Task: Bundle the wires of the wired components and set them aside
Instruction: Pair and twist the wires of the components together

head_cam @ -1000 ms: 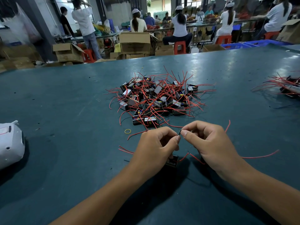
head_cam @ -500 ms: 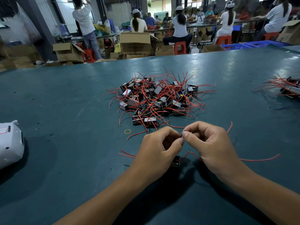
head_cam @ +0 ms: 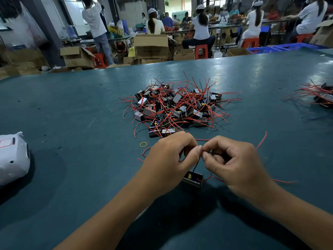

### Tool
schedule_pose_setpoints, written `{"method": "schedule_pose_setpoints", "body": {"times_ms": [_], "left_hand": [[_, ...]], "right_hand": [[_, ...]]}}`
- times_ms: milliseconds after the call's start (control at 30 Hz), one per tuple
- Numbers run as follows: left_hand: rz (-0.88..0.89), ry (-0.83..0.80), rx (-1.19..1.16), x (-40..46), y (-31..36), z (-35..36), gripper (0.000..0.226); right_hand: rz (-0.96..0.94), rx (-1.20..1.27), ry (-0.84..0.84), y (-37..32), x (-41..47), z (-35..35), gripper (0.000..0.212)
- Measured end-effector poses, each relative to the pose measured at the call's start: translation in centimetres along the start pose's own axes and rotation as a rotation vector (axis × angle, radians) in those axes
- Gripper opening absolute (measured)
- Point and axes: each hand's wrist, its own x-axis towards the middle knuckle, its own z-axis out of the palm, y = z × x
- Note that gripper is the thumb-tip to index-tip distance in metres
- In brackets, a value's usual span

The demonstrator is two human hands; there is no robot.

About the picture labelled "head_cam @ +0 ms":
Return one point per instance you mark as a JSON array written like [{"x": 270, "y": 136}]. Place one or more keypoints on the person's left forearm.
[{"x": 109, "y": 224}]

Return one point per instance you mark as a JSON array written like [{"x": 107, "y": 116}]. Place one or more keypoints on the blue plastic crate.
[
  {"x": 260, "y": 50},
  {"x": 302, "y": 46}
]

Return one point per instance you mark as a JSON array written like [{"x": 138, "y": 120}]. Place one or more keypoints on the shallow cardboard box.
[{"x": 238, "y": 52}]

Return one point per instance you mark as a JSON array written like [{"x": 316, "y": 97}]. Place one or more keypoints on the tilted cardboard box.
[{"x": 323, "y": 36}]

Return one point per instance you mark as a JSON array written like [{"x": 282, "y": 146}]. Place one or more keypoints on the person's left hand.
[{"x": 169, "y": 164}]

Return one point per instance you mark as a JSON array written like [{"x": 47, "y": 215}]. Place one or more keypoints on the open cardboard box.
[{"x": 78, "y": 57}]

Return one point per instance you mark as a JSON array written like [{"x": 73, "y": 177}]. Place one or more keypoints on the person's right hand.
[{"x": 239, "y": 166}]

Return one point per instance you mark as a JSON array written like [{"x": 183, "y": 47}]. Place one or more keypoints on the large closed cardboard box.
[{"x": 151, "y": 46}]

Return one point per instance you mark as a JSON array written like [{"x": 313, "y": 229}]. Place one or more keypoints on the yellow rubber band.
[{"x": 140, "y": 144}]

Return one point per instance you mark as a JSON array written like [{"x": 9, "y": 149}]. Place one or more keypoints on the white plastic shell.
[{"x": 13, "y": 158}]

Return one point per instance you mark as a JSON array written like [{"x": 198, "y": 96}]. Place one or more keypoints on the red plastic stool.
[
  {"x": 99, "y": 61},
  {"x": 249, "y": 42},
  {"x": 201, "y": 51},
  {"x": 303, "y": 37}
]

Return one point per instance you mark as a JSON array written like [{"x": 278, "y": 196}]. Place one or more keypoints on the low cardboard box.
[{"x": 183, "y": 54}]

